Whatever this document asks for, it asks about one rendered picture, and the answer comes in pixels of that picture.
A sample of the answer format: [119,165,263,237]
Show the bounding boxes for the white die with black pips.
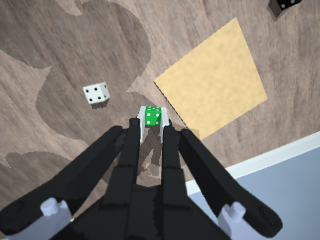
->
[83,83,110,104]

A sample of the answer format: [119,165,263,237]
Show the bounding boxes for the green die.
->
[145,106,161,126]

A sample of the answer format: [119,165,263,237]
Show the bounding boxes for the tan flat mat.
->
[154,17,267,140]

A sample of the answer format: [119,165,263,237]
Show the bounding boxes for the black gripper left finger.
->
[0,106,146,240]

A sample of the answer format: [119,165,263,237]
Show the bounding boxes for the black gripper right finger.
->
[160,107,283,240]

